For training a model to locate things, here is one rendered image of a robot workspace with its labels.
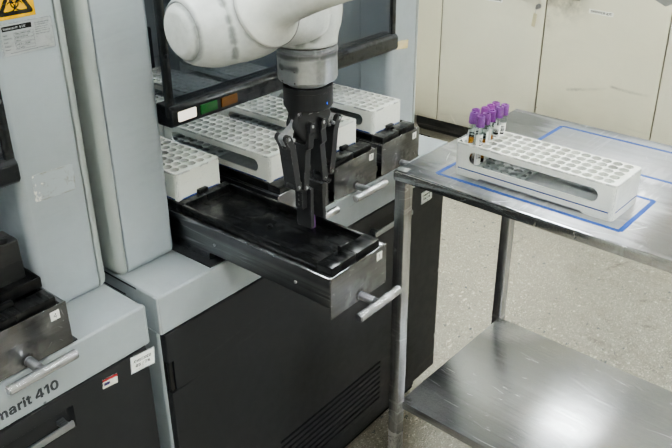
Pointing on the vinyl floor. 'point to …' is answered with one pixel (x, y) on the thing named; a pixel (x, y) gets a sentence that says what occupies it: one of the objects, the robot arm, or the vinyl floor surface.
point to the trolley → (476, 424)
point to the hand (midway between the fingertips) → (311, 203)
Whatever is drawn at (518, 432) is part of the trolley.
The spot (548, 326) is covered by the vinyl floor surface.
